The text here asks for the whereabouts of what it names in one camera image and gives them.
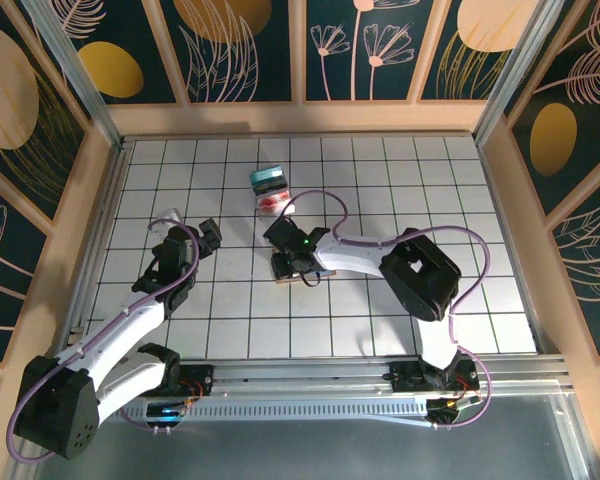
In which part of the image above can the clear box with red item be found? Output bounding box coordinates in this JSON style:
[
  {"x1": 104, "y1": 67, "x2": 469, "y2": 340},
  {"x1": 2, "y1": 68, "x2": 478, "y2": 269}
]
[{"x1": 249, "y1": 167, "x2": 292, "y2": 217}]

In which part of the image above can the white red circles card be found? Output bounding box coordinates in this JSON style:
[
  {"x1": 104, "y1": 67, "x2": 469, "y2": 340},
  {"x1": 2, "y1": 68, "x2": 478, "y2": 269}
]
[{"x1": 255, "y1": 192, "x2": 291, "y2": 214}]

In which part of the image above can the small controller board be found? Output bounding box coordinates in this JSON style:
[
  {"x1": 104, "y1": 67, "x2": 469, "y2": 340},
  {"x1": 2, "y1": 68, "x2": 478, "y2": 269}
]
[
  {"x1": 145, "y1": 399, "x2": 194, "y2": 427},
  {"x1": 426, "y1": 394, "x2": 484, "y2": 429}
]

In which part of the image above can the orange circle leaf art panel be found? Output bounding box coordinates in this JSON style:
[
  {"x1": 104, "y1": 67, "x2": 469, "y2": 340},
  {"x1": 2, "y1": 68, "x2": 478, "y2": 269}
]
[{"x1": 152, "y1": 0, "x2": 302, "y2": 105}]

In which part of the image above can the grey metal plate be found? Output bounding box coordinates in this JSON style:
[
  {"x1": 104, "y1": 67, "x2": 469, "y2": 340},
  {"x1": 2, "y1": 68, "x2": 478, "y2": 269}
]
[{"x1": 9, "y1": 394, "x2": 596, "y2": 480}]

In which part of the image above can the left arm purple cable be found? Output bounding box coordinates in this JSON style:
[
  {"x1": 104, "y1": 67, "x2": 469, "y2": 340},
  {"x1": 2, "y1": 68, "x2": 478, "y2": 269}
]
[{"x1": 7, "y1": 219, "x2": 201, "y2": 464}]

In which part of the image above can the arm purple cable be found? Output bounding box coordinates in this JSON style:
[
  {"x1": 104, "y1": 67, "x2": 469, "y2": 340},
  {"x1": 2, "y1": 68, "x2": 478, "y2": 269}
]
[
  {"x1": 278, "y1": 189, "x2": 492, "y2": 431},
  {"x1": 7, "y1": 219, "x2": 201, "y2": 464}
]

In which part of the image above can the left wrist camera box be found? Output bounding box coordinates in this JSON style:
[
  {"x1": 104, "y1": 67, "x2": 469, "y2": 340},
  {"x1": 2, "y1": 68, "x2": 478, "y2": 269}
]
[{"x1": 155, "y1": 207, "x2": 186, "y2": 227}]

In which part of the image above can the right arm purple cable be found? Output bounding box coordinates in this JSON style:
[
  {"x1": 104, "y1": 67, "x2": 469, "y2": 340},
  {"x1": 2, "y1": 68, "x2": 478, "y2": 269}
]
[{"x1": 278, "y1": 189, "x2": 492, "y2": 431}]

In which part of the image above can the aluminium side rail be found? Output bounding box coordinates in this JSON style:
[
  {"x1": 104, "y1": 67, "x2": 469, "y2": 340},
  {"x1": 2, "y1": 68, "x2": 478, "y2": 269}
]
[
  {"x1": 477, "y1": 139, "x2": 549, "y2": 355},
  {"x1": 54, "y1": 139, "x2": 134, "y2": 362}
]

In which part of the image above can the long aluminium base rail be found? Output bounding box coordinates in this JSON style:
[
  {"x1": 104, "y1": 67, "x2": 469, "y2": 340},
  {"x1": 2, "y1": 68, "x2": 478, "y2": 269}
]
[{"x1": 29, "y1": 355, "x2": 571, "y2": 401}]

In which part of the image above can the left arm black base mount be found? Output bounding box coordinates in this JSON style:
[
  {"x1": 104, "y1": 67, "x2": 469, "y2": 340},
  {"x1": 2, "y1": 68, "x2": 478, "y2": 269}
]
[{"x1": 169, "y1": 363, "x2": 216, "y2": 399}]

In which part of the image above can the slotted grey cable duct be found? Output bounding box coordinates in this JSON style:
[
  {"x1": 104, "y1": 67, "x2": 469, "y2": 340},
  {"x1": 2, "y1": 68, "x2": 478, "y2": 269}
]
[{"x1": 124, "y1": 397, "x2": 434, "y2": 425}]

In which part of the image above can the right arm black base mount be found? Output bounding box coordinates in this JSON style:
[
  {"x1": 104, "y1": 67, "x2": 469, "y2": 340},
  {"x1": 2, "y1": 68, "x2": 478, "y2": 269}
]
[{"x1": 388, "y1": 357, "x2": 481, "y2": 396}]

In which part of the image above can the two flowers wall art panel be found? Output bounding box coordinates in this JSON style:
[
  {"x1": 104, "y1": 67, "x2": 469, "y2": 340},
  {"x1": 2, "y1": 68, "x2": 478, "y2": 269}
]
[{"x1": 303, "y1": 0, "x2": 435, "y2": 103}]

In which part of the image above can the aluminium frame post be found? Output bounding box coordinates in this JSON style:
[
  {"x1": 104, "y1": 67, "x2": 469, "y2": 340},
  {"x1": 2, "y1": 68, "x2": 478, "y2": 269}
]
[
  {"x1": 472, "y1": 0, "x2": 581, "y2": 146},
  {"x1": 19, "y1": 0, "x2": 129, "y2": 154}
]

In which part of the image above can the yellow oval wall art panel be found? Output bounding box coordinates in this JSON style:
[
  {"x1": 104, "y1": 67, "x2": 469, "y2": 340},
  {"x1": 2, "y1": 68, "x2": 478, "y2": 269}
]
[
  {"x1": 502, "y1": 0, "x2": 600, "y2": 219},
  {"x1": 44, "y1": 0, "x2": 182, "y2": 106}
]

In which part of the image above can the peach circle wall art panel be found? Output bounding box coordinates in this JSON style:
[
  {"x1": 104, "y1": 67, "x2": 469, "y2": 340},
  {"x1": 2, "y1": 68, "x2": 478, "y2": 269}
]
[
  {"x1": 0, "y1": 0, "x2": 90, "y2": 224},
  {"x1": 418, "y1": 0, "x2": 546, "y2": 102}
]

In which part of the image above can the pink leaf wall art panel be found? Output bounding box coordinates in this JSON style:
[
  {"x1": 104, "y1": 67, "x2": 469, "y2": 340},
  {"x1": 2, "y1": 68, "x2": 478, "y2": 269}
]
[{"x1": 544, "y1": 164, "x2": 600, "y2": 359}]

